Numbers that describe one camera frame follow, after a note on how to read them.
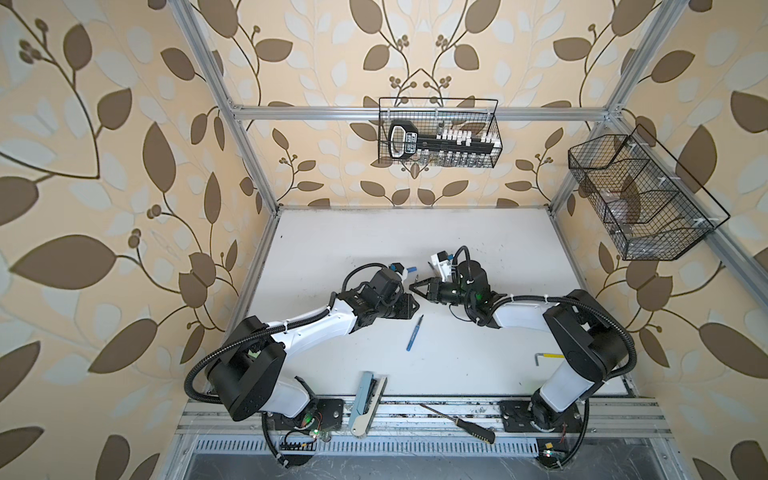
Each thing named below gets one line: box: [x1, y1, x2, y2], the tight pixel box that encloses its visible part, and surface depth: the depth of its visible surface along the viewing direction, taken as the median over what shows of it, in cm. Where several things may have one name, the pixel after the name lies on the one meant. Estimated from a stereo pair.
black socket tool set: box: [388, 120, 501, 161], surface depth 85 cm
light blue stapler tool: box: [349, 371, 388, 438], surface depth 75 cm
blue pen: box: [406, 314, 424, 352], surface depth 90 cm
